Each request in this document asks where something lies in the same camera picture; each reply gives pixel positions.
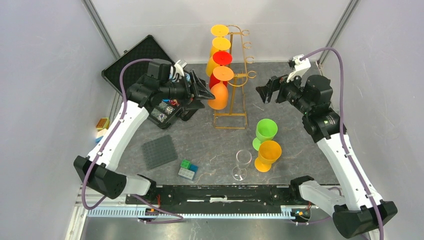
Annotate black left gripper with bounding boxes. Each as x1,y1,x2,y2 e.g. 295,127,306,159
160,70,216,112

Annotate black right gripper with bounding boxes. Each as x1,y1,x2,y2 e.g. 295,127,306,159
256,68,313,115

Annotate orange plastic wine glass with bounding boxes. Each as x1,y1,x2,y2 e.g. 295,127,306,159
208,66,234,110

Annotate red plastic wine glass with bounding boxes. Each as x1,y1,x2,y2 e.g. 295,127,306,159
209,51,233,89

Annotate yellow plastic wine glass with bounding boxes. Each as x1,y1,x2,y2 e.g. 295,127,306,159
209,24,231,57
254,140,283,173
205,37,233,77

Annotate clear wine glass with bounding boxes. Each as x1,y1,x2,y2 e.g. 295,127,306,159
231,149,252,181

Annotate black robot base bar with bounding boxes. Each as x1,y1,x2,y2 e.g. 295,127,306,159
143,184,313,214

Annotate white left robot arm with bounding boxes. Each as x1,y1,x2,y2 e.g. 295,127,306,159
73,59,215,204

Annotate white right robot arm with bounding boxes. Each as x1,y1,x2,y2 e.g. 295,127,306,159
256,75,398,239

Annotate green plastic wine glass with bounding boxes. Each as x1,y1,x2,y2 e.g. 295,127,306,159
252,118,278,151

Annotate black poker chip case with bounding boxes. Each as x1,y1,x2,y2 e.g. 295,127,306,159
101,34,197,129

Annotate grey building baseplate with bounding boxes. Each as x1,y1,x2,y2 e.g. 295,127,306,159
141,135,178,170

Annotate green grey blue bricks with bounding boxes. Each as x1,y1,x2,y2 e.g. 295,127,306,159
177,159,199,181

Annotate yellow orange toy brick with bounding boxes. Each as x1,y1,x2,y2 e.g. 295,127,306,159
95,117,110,131

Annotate white blue toy brick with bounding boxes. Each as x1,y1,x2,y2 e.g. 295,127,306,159
95,128,108,143

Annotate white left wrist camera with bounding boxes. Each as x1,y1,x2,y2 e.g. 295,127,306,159
169,59,187,82

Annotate gold wire wine glass rack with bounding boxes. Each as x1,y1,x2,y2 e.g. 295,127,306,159
213,24,257,130

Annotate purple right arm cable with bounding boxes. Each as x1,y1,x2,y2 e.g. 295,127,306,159
291,47,385,240

